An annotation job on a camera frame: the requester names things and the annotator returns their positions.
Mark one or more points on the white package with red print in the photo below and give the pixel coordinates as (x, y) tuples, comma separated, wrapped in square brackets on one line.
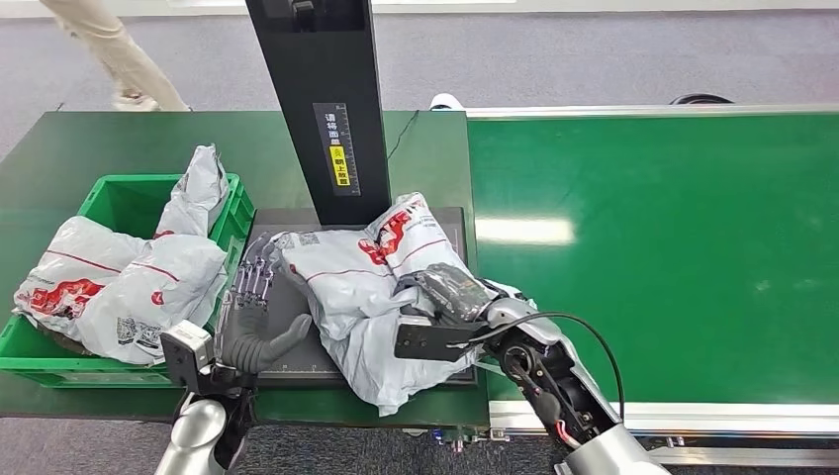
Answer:
[(78, 269)]

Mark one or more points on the person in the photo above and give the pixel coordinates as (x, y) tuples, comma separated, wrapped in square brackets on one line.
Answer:
[(124, 59)]

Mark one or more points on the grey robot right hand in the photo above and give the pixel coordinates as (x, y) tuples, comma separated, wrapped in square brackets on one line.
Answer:
[(452, 292)]

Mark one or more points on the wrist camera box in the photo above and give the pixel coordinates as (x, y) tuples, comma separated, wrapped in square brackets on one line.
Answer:
[(426, 341), (187, 351)]

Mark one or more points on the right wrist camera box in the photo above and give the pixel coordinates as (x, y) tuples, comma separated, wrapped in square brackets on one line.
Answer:
[(426, 341)]

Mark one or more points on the black curved object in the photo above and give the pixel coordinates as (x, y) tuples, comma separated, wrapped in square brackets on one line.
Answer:
[(700, 99)]

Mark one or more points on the white package with QR codes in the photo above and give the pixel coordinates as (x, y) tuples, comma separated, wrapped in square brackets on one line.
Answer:
[(164, 288)]

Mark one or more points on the ruler label with yellow sticker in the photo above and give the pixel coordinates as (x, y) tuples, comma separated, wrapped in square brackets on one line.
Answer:
[(337, 151)]

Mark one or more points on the black scanner base plate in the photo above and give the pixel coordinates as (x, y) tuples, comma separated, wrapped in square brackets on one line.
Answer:
[(295, 308)]

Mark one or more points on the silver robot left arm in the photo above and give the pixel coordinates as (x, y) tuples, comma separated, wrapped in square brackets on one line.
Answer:
[(196, 433)]

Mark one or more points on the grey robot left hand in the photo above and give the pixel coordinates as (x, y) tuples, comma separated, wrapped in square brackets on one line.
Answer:
[(246, 341)]

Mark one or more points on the dark green table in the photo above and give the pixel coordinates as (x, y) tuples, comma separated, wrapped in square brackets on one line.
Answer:
[(98, 141)]

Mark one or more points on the white rounded object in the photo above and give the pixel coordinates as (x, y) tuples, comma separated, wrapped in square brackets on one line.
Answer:
[(446, 101)]

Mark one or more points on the green plastic crate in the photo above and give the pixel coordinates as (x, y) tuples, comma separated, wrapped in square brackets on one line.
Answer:
[(124, 203)]

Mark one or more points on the black scanner column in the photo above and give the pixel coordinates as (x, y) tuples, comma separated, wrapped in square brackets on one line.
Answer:
[(328, 65)]

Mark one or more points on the metal connector bracket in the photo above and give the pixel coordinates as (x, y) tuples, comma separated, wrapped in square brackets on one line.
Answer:
[(465, 436)]

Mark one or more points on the aluminium conveyor frame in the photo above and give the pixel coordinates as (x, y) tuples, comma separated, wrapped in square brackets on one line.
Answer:
[(721, 419)]

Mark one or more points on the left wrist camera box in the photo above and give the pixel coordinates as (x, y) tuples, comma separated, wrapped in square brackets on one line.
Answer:
[(187, 351)]

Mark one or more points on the small plain white package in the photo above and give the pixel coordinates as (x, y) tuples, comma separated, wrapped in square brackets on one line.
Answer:
[(196, 197)]

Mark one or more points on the large white poly mailer package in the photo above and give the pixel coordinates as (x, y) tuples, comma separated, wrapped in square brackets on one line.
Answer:
[(354, 295)]

